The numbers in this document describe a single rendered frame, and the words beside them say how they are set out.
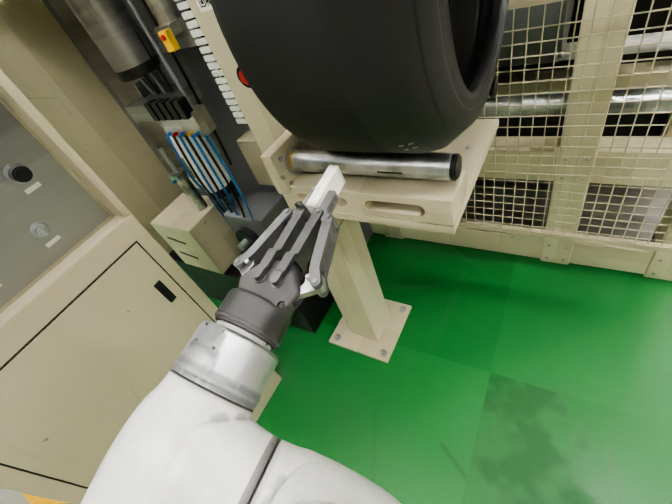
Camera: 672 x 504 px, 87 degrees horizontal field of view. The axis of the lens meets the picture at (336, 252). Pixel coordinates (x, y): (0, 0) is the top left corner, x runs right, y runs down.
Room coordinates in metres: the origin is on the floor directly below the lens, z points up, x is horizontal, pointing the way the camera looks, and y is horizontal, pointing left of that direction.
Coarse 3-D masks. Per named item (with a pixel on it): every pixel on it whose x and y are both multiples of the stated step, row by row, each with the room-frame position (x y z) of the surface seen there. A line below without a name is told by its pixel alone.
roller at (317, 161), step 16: (304, 160) 0.65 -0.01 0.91; (320, 160) 0.63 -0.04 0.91; (336, 160) 0.60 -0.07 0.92; (352, 160) 0.58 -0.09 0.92; (368, 160) 0.55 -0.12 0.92; (384, 160) 0.53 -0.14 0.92; (400, 160) 0.51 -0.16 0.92; (416, 160) 0.49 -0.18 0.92; (432, 160) 0.47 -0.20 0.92; (448, 160) 0.46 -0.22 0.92; (384, 176) 0.53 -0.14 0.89; (400, 176) 0.51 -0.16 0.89; (416, 176) 0.49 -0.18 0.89; (432, 176) 0.47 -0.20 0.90; (448, 176) 0.45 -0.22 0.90
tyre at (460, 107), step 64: (256, 0) 0.47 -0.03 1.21; (320, 0) 0.42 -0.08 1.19; (384, 0) 0.38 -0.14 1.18; (448, 0) 0.80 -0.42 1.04; (256, 64) 0.50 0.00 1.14; (320, 64) 0.43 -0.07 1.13; (384, 64) 0.39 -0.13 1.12; (448, 64) 0.41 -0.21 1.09; (320, 128) 0.49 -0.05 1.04; (384, 128) 0.42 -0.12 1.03; (448, 128) 0.44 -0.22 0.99
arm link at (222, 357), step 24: (192, 336) 0.24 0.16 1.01; (216, 336) 0.22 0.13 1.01; (240, 336) 0.21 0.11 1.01; (192, 360) 0.20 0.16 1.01; (216, 360) 0.20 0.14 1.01; (240, 360) 0.19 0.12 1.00; (264, 360) 0.20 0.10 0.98; (216, 384) 0.18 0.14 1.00; (240, 384) 0.18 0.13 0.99; (264, 384) 0.19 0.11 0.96
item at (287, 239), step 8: (304, 208) 0.36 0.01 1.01; (296, 216) 0.35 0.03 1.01; (288, 224) 0.35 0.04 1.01; (296, 224) 0.34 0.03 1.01; (304, 224) 0.36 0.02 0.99; (288, 232) 0.33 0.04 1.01; (296, 232) 0.34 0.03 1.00; (280, 240) 0.33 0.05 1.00; (288, 240) 0.33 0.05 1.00; (272, 248) 0.32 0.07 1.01; (280, 248) 0.32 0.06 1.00; (288, 248) 0.32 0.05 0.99; (264, 256) 0.31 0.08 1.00; (272, 256) 0.30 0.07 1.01; (280, 256) 0.31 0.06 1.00; (264, 264) 0.30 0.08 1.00; (256, 272) 0.29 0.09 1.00; (264, 272) 0.29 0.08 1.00; (256, 280) 0.29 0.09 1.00
